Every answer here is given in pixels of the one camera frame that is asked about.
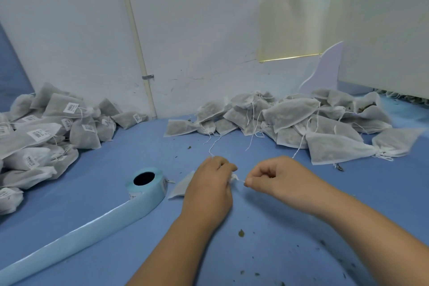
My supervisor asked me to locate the white sachet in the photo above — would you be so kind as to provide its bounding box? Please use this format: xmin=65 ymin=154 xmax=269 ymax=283
xmin=167 ymin=170 xmax=240 ymax=200

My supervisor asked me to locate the person's right hand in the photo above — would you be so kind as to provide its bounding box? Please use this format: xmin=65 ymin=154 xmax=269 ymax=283
xmin=243 ymin=156 xmax=344 ymax=219

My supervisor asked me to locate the person's right forearm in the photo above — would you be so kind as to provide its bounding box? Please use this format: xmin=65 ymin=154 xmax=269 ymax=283
xmin=322 ymin=192 xmax=429 ymax=286

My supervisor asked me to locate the blue label roll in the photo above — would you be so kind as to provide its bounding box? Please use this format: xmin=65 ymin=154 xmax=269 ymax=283
xmin=0 ymin=166 xmax=169 ymax=286

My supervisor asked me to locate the white curved board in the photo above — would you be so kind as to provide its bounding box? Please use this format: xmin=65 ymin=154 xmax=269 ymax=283
xmin=299 ymin=42 xmax=345 ymax=94

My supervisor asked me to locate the white wall pipe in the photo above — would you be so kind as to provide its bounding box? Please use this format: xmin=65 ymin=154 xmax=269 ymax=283
xmin=115 ymin=0 xmax=159 ymax=119

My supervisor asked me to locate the pile of labelled herb bags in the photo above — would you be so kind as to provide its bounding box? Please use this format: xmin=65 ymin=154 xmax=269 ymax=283
xmin=0 ymin=82 xmax=150 ymax=217

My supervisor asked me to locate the blue curtain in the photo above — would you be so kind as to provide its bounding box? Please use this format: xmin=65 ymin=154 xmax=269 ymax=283
xmin=0 ymin=21 xmax=36 ymax=114

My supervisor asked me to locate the person's left forearm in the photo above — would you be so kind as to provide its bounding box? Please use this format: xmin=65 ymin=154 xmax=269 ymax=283
xmin=126 ymin=219 xmax=215 ymax=286

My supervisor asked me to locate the large beige panel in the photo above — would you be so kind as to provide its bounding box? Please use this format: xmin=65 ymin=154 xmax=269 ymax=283
xmin=335 ymin=0 xmax=429 ymax=101

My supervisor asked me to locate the person's left hand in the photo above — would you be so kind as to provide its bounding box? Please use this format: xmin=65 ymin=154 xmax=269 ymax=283
xmin=181 ymin=156 xmax=239 ymax=231

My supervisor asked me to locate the pile of unlabelled herb bags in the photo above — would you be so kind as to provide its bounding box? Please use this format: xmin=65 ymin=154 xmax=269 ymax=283
xmin=164 ymin=89 xmax=426 ymax=167

